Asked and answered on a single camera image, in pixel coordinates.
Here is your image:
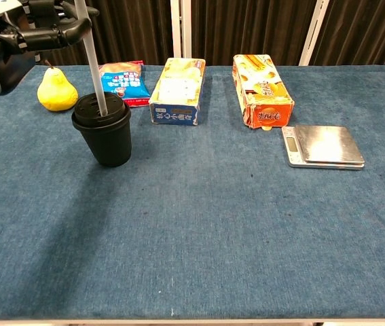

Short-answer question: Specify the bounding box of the silver digital kitchen scale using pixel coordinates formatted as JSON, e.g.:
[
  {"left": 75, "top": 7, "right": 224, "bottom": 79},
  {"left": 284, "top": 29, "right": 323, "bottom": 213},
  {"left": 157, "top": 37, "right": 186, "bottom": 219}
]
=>
[{"left": 281, "top": 125, "right": 365, "bottom": 170}]

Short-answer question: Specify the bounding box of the blue white cookie box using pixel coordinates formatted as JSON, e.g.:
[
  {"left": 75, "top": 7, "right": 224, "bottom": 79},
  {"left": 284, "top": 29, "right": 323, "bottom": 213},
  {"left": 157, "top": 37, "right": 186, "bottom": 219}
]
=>
[{"left": 148, "top": 57, "right": 206, "bottom": 127}]

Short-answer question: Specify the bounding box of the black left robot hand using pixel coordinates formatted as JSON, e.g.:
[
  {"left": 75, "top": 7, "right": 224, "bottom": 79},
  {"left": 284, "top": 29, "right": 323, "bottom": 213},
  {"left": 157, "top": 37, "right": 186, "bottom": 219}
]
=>
[{"left": 0, "top": 0, "right": 100, "bottom": 55}]

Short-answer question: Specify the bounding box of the orange snack box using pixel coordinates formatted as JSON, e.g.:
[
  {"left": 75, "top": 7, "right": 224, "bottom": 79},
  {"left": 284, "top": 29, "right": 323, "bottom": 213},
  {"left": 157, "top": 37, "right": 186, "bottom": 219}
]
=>
[{"left": 232, "top": 54, "right": 295, "bottom": 132}]

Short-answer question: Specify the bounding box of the white frame post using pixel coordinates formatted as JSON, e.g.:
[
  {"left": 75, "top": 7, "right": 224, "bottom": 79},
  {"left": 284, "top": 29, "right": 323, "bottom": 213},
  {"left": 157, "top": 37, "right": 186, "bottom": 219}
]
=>
[
  {"left": 170, "top": 0, "right": 193, "bottom": 59},
  {"left": 298, "top": 0, "right": 331, "bottom": 67}
]

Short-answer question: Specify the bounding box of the black lidded cup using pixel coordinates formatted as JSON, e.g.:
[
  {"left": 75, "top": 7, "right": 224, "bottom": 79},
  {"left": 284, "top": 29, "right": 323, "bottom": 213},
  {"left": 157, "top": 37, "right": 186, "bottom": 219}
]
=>
[{"left": 71, "top": 93, "right": 133, "bottom": 168}]

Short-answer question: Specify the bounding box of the blue red snack bag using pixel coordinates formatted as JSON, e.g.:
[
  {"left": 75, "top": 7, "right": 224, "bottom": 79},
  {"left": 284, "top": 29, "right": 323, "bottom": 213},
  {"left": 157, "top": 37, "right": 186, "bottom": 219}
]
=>
[{"left": 98, "top": 60, "right": 151, "bottom": 108}]

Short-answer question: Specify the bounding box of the dark brown curtain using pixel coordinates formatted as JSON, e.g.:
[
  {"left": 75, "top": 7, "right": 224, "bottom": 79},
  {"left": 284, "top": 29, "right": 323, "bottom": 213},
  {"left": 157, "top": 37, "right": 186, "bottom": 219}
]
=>
[{"left": 34, "top": 0, "right": 385, "bottom": 67}]

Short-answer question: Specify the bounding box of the clear plastic straw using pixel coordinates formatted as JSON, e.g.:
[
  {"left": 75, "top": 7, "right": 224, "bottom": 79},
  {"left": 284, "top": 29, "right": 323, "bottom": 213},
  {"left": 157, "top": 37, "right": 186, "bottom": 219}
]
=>
[{"left": 73, "top": 0, "right": 109, "bottom": 117}]

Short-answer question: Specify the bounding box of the yellow pear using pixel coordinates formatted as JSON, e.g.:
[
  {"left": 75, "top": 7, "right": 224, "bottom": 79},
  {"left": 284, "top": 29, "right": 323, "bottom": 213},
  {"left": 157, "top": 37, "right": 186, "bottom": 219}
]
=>
[{"left": 37, "top": 60, "right": 79, "bottom": 112}]

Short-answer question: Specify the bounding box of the blue table cloth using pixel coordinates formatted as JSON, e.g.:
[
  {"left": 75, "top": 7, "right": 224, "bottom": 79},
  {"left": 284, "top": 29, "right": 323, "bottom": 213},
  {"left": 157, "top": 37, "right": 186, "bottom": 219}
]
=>
[{"left": 0, "top": 65, "right": 385, "bottom": 321}]

